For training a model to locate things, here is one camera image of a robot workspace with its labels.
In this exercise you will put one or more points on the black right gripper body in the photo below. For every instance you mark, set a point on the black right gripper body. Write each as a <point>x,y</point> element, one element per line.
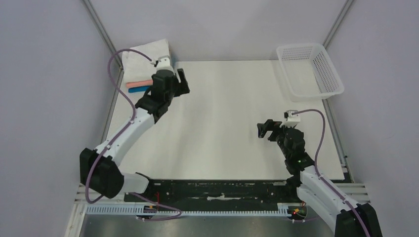
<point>273,130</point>

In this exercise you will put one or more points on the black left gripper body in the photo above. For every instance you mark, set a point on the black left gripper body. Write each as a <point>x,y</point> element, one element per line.
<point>169,98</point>

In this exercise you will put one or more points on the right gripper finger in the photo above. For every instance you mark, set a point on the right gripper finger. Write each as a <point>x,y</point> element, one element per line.
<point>277,130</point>
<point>263,128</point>

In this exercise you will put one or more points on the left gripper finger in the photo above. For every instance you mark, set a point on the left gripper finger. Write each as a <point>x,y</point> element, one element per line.
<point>176,87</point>
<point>183,87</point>

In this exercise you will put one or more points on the white t shirt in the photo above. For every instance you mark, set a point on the white t shirt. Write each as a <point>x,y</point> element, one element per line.
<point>139,68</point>

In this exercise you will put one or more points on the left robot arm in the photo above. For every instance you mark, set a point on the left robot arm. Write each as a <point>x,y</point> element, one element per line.
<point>99,168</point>

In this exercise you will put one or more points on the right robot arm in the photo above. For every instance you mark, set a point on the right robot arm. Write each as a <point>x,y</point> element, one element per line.
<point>344,215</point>

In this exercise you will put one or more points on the blue folded t shirt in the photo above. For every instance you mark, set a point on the blue folded t shirt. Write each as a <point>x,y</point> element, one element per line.
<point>138,89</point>

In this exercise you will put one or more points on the pink folded t shirt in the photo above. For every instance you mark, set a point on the pink folded t shirt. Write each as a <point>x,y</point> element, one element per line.
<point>139,83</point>

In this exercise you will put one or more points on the white plastic basket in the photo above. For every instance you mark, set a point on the white plastic basket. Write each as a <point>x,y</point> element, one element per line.
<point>309,73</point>

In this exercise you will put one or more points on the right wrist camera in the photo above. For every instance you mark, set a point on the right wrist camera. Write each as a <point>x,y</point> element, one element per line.
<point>291,119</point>

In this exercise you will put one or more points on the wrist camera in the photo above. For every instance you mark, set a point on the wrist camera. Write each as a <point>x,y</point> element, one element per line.
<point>164,63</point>
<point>291,119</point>

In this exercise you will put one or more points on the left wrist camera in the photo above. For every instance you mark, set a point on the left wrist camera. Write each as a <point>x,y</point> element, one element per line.
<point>164,63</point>

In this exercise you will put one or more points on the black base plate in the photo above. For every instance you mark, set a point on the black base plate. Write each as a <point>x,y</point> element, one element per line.
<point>221,195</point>

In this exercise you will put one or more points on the white cable duct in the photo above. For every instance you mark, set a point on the white cable duct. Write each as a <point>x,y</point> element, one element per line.
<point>146,210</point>

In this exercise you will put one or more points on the aluminium frame rail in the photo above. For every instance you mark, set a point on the aluminium frame rail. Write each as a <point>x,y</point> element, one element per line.
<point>78,212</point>

